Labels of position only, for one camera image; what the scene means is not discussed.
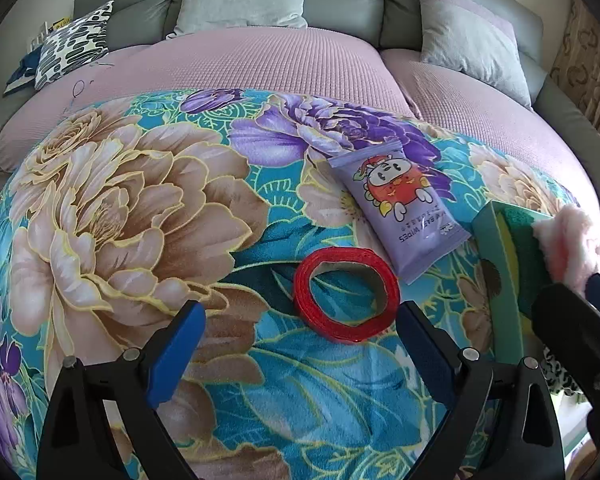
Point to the pink seat cover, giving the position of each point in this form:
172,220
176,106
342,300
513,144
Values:
230,65
470,110

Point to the black and white patterned cushion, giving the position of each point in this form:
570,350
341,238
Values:
72,42

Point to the white and yellow papers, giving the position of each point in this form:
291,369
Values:
55,27

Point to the floral blanket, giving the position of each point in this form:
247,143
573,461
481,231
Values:
130,185

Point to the purple and grey cushion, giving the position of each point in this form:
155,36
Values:
475,45

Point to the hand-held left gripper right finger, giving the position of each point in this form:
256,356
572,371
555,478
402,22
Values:
425,355

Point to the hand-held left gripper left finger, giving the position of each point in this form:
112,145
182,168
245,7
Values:
177,350

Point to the red ribbon roll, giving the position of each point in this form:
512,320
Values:
340,327

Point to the green and yellow scouring sponge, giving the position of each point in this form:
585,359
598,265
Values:
525,255

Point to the black and white spotted scrunchie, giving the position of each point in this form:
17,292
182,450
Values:
555,375

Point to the teal cardboard box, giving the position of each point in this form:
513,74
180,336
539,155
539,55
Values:
500,285

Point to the pink fuzzy headband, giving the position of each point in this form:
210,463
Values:
570,245

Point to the purple wet wipes pack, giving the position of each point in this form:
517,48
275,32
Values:
405,200

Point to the beige patterned curtain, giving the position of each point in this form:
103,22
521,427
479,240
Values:
585,60

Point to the grey sofa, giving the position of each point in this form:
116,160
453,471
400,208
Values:
345,5

